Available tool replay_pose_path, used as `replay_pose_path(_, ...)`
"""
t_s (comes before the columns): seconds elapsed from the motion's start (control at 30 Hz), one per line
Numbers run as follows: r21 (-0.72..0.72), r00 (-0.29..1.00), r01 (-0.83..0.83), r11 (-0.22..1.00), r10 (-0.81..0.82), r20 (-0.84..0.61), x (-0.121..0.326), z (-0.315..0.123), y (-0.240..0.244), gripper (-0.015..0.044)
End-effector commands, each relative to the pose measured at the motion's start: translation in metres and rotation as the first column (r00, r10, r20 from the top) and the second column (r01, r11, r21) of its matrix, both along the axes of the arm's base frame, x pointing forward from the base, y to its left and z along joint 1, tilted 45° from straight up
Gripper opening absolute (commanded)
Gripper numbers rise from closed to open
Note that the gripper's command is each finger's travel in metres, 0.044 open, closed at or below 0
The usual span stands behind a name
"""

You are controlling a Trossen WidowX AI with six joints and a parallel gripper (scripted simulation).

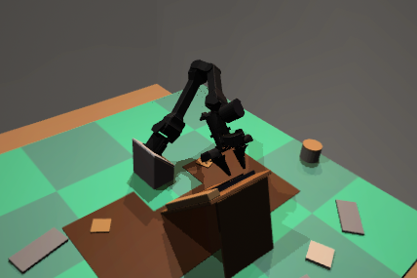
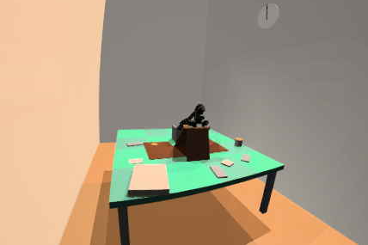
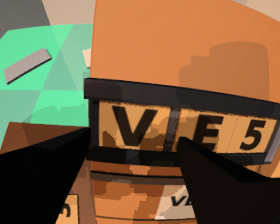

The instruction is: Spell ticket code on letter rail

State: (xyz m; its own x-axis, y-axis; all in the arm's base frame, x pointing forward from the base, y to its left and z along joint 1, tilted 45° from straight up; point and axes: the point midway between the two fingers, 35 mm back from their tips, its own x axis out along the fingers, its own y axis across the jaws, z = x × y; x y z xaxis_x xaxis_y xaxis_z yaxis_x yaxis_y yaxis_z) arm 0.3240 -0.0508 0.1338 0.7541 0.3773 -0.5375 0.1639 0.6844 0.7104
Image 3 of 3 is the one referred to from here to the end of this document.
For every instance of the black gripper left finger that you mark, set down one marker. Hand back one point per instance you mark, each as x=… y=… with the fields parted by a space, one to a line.
x=34 y=181

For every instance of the grey flat bar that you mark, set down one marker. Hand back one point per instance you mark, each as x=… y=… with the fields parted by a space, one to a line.
x=25 y=65

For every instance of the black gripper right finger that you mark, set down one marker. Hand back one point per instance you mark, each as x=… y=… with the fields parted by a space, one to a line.
x=223 y=192

